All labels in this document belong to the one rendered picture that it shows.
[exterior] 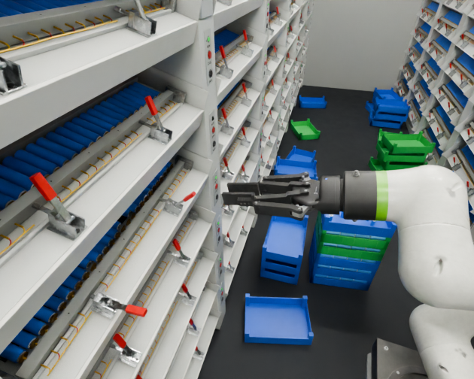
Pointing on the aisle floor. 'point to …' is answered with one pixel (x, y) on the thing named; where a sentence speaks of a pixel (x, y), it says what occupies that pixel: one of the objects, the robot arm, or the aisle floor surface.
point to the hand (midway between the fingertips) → (240, 193)
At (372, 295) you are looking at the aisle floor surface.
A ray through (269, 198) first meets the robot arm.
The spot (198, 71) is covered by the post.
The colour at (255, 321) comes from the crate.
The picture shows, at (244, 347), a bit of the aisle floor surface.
